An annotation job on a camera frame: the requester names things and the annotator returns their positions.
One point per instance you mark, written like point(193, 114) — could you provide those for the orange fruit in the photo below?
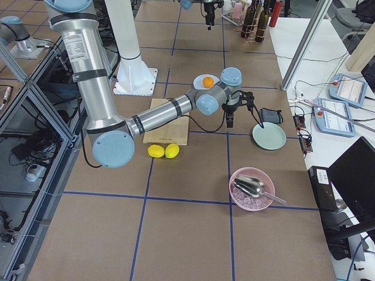
point(208, 82)

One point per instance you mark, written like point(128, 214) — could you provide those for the dark grey folded cloth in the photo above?
point(271, 115)

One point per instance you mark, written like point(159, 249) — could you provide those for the dark wine bottle middle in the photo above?
point(249, 17)

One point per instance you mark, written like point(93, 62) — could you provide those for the black monitor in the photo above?
point(352, 175)

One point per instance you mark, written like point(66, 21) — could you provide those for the bamboo cutting board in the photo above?
point(174, 132)

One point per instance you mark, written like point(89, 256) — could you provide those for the teach pendant near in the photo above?
point(327, 117)

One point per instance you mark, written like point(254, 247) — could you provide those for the pink cup upper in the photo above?
point(237, 10)

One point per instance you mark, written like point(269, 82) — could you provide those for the light green plate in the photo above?
point(269, 136)

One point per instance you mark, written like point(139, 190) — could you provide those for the metal scoop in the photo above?
point(254, 188)

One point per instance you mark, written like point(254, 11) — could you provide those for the red bottle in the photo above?
point(275, 13)

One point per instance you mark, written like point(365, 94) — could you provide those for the yellow lemon far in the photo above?
point(156, 151)

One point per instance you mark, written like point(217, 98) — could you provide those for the teach pendant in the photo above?
point(327, 117)
point(349, 89)

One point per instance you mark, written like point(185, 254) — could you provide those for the pink bowl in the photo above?
point(246, 202)

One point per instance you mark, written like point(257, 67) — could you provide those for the metal stick green handle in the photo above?
point(313, 104)

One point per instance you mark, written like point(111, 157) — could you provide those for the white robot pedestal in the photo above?
point(134, 77)

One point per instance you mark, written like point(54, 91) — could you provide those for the black power strip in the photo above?
point(305, 138)

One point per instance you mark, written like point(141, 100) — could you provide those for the aluminium frame post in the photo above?
point(306, 40)

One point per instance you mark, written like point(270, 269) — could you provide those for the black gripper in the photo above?
point(229, 109)
point(208, 9)

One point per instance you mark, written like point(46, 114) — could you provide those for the teach pendant far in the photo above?
point(349, 89)

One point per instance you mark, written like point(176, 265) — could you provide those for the copper wire bottle rack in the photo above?
point(253, 29)

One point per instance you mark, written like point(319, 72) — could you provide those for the light blue plate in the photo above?
point(197, 82)

